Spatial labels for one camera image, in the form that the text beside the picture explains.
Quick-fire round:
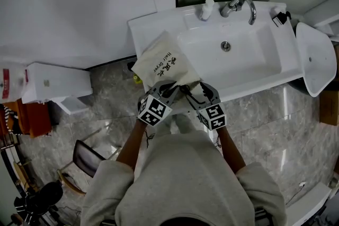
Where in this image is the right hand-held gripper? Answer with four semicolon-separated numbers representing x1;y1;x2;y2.
180;82;227;131

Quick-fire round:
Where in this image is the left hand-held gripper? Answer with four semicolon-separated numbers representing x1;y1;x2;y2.
137;80;184;127

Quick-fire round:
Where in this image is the cream cloth bag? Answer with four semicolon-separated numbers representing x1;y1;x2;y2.
131;30;203;109

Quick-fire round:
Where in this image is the person's right forearm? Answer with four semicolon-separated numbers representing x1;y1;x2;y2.
217;126;247;175

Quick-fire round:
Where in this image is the person's left forearm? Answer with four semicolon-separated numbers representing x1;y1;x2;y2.
116;120;148;170

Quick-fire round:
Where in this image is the white vanity sink cabinet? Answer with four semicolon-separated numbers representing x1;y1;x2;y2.
128;1;304;114

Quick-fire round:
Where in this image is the white pump bottle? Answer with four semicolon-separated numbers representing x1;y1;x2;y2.
199;0;215;22

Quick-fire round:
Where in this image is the dark bin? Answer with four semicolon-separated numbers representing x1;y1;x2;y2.
287;79;310;94

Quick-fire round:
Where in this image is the chrome faucet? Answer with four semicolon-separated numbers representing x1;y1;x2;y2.
220;0;257;26

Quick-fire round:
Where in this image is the dark brown chair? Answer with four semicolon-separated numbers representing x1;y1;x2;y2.
57;139;106;195

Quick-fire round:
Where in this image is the white water dispenser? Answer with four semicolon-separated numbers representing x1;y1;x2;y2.
21;62;93;116

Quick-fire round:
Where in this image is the black pump bottle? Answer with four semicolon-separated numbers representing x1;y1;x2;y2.
272;10;292;28

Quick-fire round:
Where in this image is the cardboard box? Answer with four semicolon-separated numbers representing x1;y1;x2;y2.
319;89;339;126

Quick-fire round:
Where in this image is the clear water jug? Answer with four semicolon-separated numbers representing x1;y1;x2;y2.
0;62;30;104

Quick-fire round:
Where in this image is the white plug with black cable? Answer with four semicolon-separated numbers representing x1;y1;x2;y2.
286;181;307;206

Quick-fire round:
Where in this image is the white door frame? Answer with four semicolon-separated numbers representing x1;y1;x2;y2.
303;0;339;42

